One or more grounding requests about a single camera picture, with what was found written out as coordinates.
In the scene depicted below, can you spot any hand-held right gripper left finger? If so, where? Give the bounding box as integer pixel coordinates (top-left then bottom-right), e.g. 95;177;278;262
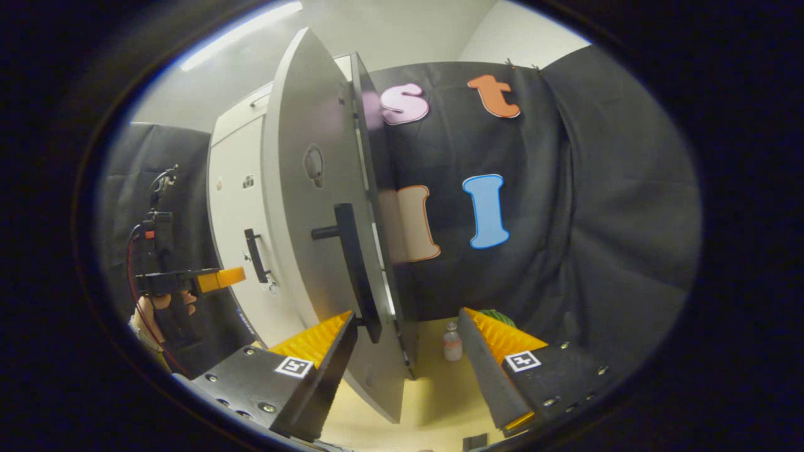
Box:
187;309;359;444

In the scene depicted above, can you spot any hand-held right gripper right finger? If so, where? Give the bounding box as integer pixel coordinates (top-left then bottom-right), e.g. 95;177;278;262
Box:
457;306;614;439

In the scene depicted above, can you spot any grey cabinet door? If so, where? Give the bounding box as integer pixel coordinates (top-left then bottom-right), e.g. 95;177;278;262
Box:
261;27;420;425
207;115;315;351

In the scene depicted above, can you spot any grey double-door shoe cabinet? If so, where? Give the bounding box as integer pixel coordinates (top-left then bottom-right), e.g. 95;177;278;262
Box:
206;51;420;380

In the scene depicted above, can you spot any small plastic bottle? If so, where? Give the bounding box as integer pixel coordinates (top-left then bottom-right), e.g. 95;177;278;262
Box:
442;321;465;363

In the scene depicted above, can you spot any black backdrop cloth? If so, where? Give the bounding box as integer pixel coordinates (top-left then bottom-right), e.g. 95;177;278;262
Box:
94;44;703;377

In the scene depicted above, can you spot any red cable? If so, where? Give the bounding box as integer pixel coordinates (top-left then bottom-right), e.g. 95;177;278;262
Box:
126;225;189;377

